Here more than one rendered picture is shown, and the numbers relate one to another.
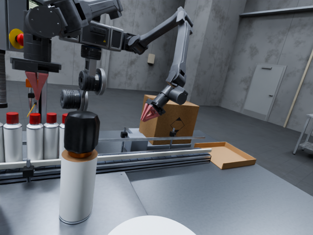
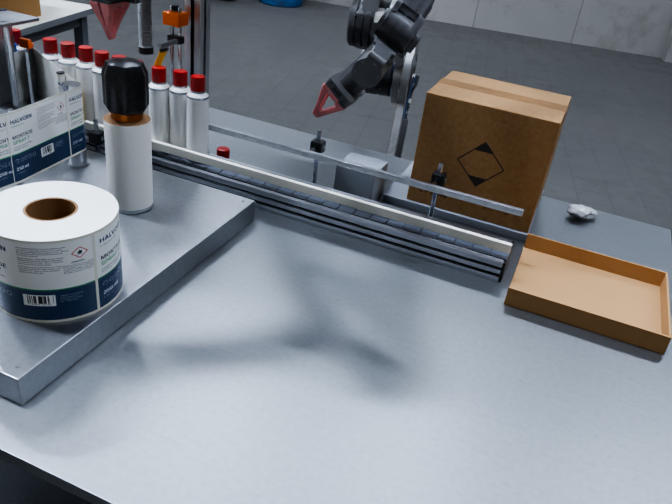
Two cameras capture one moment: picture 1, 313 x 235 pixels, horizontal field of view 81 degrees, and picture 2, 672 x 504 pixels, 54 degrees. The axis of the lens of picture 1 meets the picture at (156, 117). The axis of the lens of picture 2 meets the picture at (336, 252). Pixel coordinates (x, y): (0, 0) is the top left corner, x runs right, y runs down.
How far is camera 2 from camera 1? 1.02 m
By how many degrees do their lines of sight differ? 47
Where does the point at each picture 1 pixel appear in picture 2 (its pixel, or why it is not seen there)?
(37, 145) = (156, 116)
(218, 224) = (295, 329)
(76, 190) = (111, 162)
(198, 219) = (276, 307)
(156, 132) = (416, 167)
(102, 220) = (140, 223)
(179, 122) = (485, 158)
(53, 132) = (177, 101)
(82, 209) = (121, 195)
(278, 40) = not seen: outside the picture
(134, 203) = (198, 231)
